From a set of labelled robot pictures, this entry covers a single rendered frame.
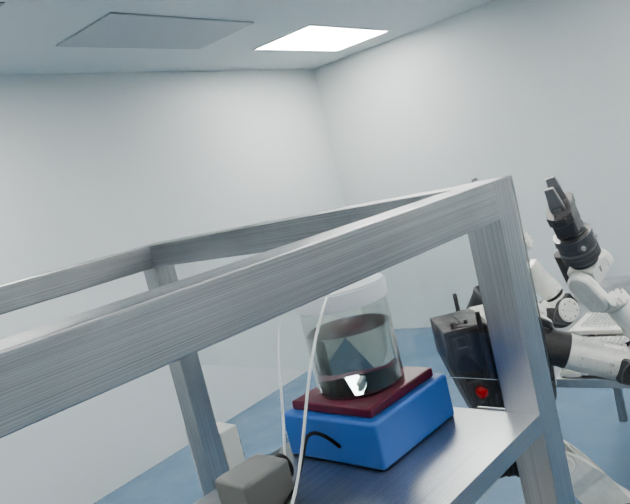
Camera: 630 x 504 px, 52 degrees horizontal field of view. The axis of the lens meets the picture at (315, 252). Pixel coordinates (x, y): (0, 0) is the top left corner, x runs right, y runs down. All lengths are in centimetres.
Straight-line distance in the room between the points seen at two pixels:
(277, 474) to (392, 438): 18
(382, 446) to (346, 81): 607
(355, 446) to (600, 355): 86
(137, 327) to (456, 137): 585
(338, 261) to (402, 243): 12
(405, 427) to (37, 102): 416
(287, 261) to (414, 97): 586
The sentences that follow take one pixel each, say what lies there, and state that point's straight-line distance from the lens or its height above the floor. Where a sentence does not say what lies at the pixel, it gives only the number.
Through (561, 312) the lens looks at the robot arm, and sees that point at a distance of 222.
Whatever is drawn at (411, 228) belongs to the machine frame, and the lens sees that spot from 82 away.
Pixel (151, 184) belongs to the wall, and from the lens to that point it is 523.
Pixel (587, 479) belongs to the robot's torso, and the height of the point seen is 77.
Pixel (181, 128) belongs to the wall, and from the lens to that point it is 555.
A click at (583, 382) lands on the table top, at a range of 257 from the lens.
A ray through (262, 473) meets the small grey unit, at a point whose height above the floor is 139.
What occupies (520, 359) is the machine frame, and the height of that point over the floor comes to 142.
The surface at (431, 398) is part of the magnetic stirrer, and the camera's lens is 107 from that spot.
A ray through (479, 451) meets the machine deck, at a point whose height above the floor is 133.
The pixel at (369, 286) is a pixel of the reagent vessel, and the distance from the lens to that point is 99.
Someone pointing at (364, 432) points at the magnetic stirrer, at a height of 139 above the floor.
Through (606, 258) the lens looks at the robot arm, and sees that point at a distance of 168.
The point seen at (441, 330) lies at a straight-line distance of 120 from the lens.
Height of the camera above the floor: 177
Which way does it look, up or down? 6 degrees down
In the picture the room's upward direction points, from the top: 14 degrees counter-clockwise
